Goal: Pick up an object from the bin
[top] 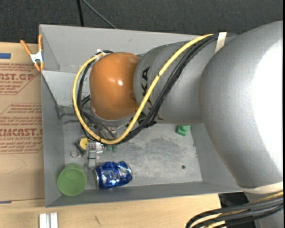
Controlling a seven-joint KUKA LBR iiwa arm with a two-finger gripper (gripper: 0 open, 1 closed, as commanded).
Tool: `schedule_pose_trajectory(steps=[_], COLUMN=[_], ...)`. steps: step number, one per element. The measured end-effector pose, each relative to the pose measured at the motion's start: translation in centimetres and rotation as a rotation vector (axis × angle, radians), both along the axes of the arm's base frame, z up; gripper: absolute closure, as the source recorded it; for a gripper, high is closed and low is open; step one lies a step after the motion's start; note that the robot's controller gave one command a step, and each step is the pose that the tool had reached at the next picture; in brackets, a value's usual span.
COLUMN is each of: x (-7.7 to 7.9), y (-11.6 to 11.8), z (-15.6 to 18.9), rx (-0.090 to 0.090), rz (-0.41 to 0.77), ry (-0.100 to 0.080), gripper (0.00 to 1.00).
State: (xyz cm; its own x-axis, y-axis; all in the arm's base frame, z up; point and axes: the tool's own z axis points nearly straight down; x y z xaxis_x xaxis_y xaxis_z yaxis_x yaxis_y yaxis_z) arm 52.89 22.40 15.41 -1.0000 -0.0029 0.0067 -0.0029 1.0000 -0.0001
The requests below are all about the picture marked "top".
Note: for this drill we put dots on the yellow and black round thing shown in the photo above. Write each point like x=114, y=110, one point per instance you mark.
x=83, y=143

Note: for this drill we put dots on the green plastic cup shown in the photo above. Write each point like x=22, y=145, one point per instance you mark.
x=72, y=179

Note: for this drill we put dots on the blue crushed drink can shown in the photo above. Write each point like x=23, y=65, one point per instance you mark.
x=114, y=174

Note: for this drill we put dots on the grey metal bin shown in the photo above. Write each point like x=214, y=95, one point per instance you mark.
x=156, y=151

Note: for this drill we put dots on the small clear round thing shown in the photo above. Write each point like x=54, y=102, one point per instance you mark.
x=75, y=154

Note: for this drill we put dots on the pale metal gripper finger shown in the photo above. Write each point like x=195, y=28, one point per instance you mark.
x=92, y=156

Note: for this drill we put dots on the green toy block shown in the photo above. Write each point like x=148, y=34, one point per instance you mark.
x=182, y=130

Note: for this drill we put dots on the brown cardboard board red print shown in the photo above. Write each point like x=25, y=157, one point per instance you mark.
x=19, y=117

